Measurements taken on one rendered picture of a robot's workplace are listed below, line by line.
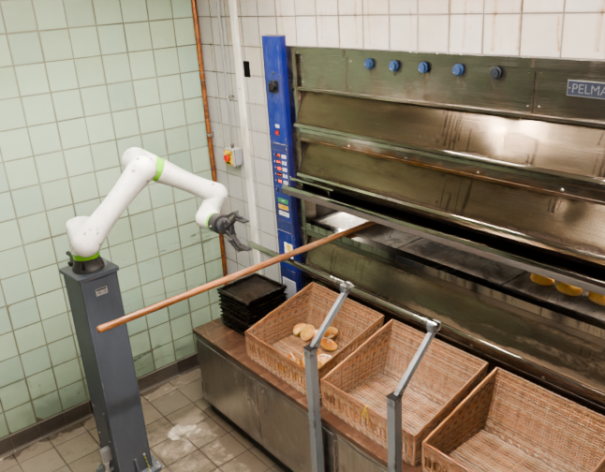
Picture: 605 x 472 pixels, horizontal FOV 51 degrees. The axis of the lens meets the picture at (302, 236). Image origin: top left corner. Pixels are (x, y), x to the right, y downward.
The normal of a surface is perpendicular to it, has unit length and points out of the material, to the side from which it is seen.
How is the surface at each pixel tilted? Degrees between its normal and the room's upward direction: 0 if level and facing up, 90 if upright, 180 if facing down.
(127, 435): 90
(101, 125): 90
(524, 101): 90
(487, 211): 70
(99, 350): 90
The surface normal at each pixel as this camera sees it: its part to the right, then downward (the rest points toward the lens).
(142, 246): 0.64, 0.25
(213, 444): -0.06, -0.93
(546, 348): -0.74, -0.06
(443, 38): -0.77, 0.28
